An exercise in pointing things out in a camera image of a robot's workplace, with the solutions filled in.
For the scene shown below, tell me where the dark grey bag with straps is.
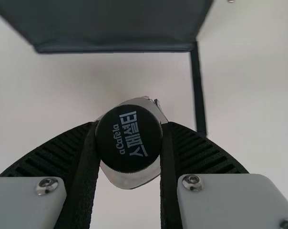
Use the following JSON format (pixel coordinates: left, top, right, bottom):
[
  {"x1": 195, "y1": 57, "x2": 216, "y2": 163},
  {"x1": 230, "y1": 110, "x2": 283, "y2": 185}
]
[{"x1": 0, "y1": 0, "x2": 215, "y2": 54}]

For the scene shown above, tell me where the dark coffee bottle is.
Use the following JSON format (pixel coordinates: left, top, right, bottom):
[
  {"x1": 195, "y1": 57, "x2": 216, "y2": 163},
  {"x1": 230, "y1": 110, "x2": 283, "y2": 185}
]
[{"x1": 94, "y1": 95, "x2": 169, "y2": 190}]

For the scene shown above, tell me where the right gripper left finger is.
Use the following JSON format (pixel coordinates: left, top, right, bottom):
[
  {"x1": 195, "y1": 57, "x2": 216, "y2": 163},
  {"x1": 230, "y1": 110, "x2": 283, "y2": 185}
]
[{"x1": 0, "y1": 121, "x2": 102, "y2": 229}]

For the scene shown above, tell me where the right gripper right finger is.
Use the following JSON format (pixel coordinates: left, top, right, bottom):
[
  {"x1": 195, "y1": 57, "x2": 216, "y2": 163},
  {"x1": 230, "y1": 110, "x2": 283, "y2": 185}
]
[{"x1": 158, "y1": 121, "x2": 288, "y2": 229}]

